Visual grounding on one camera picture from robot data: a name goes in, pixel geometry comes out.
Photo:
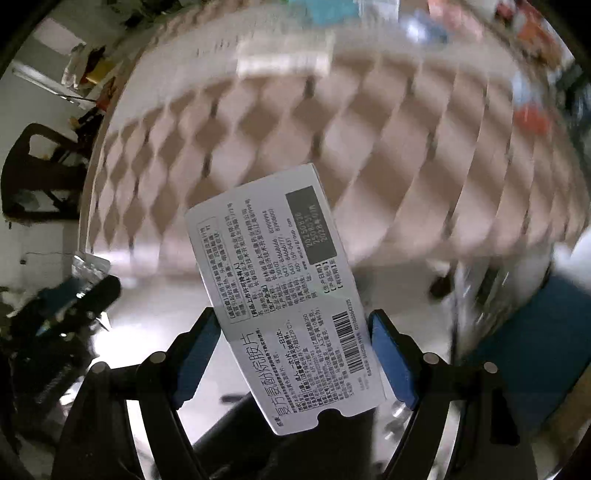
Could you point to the yellow bag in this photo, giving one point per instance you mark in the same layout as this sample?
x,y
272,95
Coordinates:
x,y
99,74

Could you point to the blue plastic container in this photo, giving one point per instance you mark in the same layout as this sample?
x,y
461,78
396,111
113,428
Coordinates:
x,y
531,350

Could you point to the black chair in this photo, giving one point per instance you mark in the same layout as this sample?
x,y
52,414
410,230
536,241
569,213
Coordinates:
x,y
27,180

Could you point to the orange packet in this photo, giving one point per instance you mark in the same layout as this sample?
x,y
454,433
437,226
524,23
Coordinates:
x,y
533,119

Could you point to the silver blister pack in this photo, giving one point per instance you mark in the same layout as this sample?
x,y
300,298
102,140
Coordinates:
x,y
90,266

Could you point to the blue packet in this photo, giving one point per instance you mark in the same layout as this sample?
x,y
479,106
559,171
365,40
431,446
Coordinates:
x,y
427,30

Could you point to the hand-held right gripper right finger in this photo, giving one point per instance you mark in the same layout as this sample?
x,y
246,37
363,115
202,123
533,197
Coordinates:
x,y
392,364

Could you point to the white medicine box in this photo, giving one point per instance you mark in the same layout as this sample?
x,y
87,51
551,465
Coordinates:
x,y
277,277

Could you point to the teal packet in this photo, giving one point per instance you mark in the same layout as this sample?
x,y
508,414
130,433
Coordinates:
x,y
334,8

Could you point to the orange box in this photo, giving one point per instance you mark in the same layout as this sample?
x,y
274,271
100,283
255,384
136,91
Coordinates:
x,y
535,25

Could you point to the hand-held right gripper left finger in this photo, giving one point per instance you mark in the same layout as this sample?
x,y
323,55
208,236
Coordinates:
x,y
197,364

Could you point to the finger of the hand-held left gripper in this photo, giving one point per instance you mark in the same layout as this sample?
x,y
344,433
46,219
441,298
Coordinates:
x,y
101,293

